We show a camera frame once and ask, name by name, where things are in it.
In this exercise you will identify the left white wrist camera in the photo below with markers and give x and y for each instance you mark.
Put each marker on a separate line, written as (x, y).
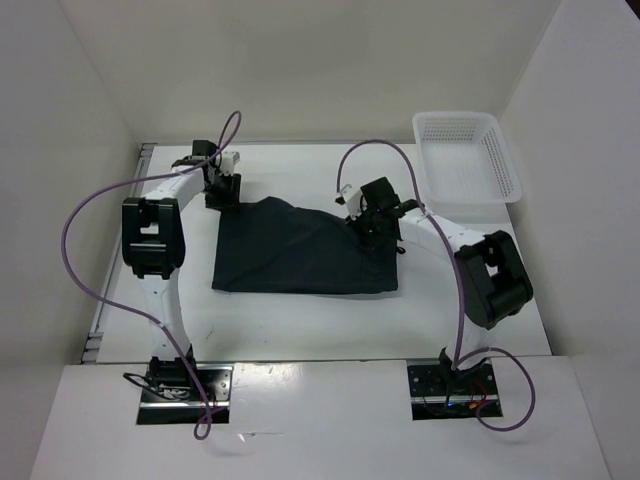
(227, 162)

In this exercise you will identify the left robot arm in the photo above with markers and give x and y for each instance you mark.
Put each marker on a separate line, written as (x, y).
(154, 247)

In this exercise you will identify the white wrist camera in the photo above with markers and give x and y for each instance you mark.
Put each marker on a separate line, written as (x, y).
(352, 198)
(227, 162)

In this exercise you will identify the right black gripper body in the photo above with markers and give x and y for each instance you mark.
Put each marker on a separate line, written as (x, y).
(366, 225)

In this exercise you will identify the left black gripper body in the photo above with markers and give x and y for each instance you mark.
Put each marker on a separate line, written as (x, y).
(223, 192)

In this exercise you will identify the dark navy shorts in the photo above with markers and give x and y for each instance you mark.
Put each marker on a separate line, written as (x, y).
(272, 246)

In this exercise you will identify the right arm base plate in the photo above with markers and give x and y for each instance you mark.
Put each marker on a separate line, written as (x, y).
(435, 397)

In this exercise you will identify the white perforated plastic basket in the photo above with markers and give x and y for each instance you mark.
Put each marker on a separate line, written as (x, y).
(465, 158)

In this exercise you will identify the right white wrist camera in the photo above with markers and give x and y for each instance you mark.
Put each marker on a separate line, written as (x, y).
(352, 198)

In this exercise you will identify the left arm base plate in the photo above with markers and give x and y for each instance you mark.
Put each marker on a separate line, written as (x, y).
(177, 405)

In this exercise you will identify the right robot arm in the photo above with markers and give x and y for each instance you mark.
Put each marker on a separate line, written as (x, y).
(490, 276)

